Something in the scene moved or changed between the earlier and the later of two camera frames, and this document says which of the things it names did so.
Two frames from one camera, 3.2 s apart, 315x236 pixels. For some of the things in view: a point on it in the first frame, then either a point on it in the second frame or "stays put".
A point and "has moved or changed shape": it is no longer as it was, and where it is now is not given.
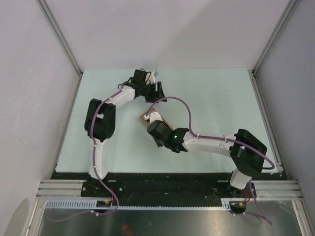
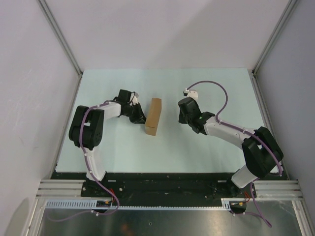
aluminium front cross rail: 265,190 stays put
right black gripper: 158,143 to 181,120
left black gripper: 155,95 to 140,118
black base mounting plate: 167,186 stays put
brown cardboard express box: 147,122 has moved or changed shape
